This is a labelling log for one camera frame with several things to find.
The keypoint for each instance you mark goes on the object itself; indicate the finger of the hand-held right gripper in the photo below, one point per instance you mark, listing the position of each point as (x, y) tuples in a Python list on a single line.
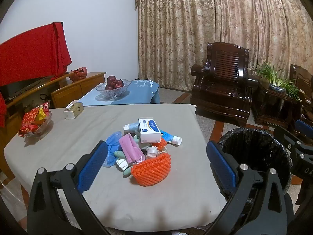
[(288, 139), (304, 126)]

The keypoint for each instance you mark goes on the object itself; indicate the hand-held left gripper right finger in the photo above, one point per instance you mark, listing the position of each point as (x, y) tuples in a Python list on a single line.
[(220, 166)]

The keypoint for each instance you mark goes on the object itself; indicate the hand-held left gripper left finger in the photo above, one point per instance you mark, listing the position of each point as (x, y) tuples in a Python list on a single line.
[(94, 166)]

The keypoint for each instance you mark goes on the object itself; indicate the pale green glove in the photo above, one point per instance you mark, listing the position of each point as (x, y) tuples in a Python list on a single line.
[(119, 154)]

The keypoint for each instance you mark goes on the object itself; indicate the blue plastic glove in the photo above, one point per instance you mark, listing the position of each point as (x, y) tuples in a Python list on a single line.
[(112, 143)]

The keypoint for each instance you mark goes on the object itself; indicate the bin with black bag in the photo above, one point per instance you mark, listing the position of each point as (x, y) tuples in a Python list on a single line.
[(254, 146)]

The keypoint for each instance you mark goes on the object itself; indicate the pink face mask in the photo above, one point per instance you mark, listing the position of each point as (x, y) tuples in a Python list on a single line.
[(130, 149)]

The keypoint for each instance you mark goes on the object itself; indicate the blue tube with large cap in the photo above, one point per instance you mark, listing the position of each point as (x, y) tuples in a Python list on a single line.
[(172, 138)]

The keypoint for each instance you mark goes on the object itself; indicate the small orange foam net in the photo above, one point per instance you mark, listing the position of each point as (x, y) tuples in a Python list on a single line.
[(163, 145)]

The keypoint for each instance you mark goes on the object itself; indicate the white face mask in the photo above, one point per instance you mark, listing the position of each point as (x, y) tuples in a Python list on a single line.
[(154, 151)]

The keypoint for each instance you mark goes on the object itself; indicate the white medicine box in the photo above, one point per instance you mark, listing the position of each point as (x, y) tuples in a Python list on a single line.
[(149, 131)]

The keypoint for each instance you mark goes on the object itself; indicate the dark wooden side table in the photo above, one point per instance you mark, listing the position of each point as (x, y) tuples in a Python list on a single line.
[(271, 107)]

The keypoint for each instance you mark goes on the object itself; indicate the dark wooden armchair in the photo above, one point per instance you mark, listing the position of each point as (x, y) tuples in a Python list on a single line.
[(303, 85), (222, 88)]

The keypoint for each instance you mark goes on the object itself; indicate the potted green plant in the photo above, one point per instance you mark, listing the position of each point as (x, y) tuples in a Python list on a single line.
[(276, 78)]

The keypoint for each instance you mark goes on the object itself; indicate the tissue box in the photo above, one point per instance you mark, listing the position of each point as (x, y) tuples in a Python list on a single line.
[(73, 109)]

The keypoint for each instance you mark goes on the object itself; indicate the glass tray of snack packets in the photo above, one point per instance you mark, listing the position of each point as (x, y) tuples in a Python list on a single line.
[(34, 122)]

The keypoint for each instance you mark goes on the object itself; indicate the glass fruit bowl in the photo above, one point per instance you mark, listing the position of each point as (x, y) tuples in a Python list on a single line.
[(113, 91)]

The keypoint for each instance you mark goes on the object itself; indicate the wooden cabinet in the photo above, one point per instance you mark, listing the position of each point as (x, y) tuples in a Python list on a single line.
[(73, 90)]

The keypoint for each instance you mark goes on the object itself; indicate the red apple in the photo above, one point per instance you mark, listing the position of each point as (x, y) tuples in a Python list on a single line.
[(111, 80), (109, 87), (119, 83)]

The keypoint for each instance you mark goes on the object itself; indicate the blue tablecloth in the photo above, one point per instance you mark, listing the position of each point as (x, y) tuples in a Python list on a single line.
[(139, 93)]

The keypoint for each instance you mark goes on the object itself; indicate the wooden chair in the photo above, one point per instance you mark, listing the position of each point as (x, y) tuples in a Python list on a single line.
[(7, 156)]

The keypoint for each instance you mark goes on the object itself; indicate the red plastic bag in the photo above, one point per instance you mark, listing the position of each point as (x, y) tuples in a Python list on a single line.
[(78, 73)]

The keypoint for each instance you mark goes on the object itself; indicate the television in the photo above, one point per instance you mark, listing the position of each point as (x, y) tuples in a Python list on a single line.
[(14, 88)]

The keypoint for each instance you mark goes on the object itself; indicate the patterned beige curtain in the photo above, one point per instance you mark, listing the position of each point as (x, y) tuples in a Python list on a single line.
[(220, 24)]

